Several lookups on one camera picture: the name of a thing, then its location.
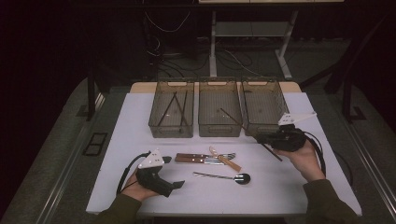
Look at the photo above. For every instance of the black chopstick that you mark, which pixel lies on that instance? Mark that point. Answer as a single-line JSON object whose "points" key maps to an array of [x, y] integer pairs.
{"points": [[167, 109], [184, 109]]}

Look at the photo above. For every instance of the person's left hand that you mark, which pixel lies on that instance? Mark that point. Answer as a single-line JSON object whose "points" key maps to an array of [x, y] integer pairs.
{"points": [[135, 189]]}

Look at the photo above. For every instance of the white-legged desk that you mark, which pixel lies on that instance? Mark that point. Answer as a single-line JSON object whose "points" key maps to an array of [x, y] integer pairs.
{"points": [[213, 46]]}

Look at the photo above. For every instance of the black metal stand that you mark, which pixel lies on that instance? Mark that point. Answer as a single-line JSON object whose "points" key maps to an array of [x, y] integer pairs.
{"points": [[91, 99], [347, 99]]}

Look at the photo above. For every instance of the black rectangular floor frame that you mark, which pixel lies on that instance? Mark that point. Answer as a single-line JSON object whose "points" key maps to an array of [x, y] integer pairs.
{"points": [[85, 152]]}

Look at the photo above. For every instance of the aluminium rail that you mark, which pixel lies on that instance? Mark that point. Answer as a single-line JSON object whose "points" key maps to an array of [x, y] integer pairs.
{"points": [[373, 174], [59, 186]]}

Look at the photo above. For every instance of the person's right hand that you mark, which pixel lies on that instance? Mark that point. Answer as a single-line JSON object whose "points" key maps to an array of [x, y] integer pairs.
{"points": [[306, 165]]}

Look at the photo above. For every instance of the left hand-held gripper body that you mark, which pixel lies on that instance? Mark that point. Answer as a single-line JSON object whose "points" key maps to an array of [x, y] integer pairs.
{"points": [[151, 177]]}

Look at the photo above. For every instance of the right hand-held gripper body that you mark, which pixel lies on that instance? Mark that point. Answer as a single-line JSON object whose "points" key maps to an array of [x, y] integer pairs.
{"points": [[288, 138]]}

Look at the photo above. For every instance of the smoky transparent plastic bin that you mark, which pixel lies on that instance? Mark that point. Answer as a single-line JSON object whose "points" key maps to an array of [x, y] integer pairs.
{"points": [[171, 132], [264, 102], [219, 132]]}

